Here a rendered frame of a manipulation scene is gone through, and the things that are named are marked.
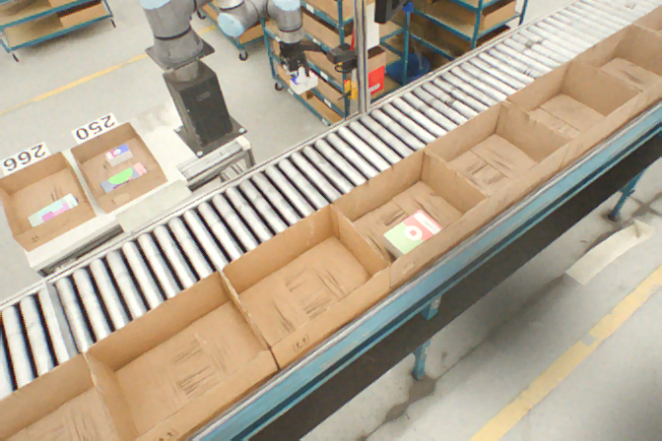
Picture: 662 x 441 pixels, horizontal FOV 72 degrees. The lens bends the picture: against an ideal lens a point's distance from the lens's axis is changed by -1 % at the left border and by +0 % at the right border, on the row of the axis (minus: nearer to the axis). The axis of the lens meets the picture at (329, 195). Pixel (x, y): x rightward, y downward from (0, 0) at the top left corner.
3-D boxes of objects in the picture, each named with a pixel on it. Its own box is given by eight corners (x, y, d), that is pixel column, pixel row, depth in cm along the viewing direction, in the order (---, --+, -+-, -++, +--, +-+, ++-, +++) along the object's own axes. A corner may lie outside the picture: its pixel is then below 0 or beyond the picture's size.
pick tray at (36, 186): (72, 165, 209) (60, 150, 202) (97, 217, 188) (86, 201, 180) (8, 196, 200) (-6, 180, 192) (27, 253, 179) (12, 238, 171)
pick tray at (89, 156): (137, 136, 219) (128, 120, 211) (168, 181, 198) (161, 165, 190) (79, 164, 209) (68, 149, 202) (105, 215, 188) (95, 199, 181)
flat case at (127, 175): (100, 186, 197) (99, 183, 195) (141, 163, 204) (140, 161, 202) (112, 204, 189) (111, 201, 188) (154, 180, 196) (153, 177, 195)
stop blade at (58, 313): (56, 289, 170) (43, 277, 163) (91, 392, 144) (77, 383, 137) (54, 290, 170) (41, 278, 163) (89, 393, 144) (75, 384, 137)
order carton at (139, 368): (232, 296, 144) (219, 268, 131) (281, 372, 128) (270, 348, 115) (112, 371, 132) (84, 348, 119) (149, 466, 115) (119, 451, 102)
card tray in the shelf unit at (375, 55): (308, 55, 289) (306, 40, 282) (348, 37, 298) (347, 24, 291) (345, 85, 266) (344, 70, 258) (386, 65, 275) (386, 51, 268)
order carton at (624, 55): (616, 56, 208) (631, 22, 195) (681, 87, 191) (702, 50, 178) (560, 92, 195) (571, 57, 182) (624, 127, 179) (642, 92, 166)
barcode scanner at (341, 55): (325, 70, 200) (325, 47, 192) (347, 63, 205) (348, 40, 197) (334, 77, 196) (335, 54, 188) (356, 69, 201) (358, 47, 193)
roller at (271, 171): (274, 168, 205) (272, 160, 201) (342, 244, 175) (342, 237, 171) (264, 173, 203) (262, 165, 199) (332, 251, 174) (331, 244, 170)
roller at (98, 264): (104, 261, 179) (99, 253, 176) (151, 367, 150) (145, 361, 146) (92, 267, 178) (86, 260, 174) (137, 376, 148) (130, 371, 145)
